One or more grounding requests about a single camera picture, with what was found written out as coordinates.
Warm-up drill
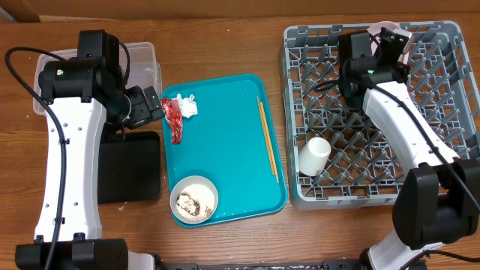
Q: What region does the clear plastic bin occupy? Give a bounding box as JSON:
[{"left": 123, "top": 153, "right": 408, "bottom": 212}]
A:
[{"left": 32, "top": 41, "right": 163, "bottom": 129}]

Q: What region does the white napkin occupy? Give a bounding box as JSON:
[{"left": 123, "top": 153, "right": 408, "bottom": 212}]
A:
[{"left": 176, "top": 94, "right": 198, "bottom": 119}]

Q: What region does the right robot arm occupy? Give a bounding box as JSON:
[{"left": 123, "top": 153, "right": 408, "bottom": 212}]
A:
[{"left": 338, "top": 28, "right": 479, "bottom": 269}]

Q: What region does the white cup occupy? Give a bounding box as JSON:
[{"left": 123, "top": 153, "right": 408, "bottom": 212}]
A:
[{"left": 298, "top": 137, "right": 332, "bottom": 176}]

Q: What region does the wooden chopstick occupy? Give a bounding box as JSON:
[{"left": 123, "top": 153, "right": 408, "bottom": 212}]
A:
[
  {"left": 259, "top": 101, "right": 279, "bottom": 184},
  {"left": 256, "top": 96, "right": 278, "bottom": 182}
]

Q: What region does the red snack wrapper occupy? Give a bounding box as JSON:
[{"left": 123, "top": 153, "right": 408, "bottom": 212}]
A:
[{"left": 160, "top": 98, "right": 183, "bottom": 144}]

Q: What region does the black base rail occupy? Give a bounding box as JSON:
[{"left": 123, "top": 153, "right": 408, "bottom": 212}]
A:
[{"left": 160, "top": 259, "right": 365, "bottom": 270}]

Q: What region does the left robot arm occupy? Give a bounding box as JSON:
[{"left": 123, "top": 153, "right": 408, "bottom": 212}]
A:
[{"left": 15, "top": 30, "right": 164, "bottom": 269}]

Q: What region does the teal serving tray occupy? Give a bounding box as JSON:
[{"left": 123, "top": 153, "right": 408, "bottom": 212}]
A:
[{"left": 162, "top": 73, "right": 288, "bottom": 226}]

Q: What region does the grey bowl with food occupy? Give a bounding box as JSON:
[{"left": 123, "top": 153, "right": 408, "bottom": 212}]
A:
[{"left": 169, "top": 175, "right": 219, "bottom": 225}]

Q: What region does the grey dishwasher rack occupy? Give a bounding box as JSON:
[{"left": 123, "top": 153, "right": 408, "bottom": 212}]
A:
[{"left": 280, "top": 21, "right": 479, "bottom": 210}]

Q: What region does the black tray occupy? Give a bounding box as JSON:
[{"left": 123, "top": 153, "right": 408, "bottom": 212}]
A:
[{"left": 97, "top": 131, "right": 161, "bottom": 204}]

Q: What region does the pink plate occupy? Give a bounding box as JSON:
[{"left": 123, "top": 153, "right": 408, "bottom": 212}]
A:
[{"left": 366, "top": 20, "right": 410, "bottom": 65}]

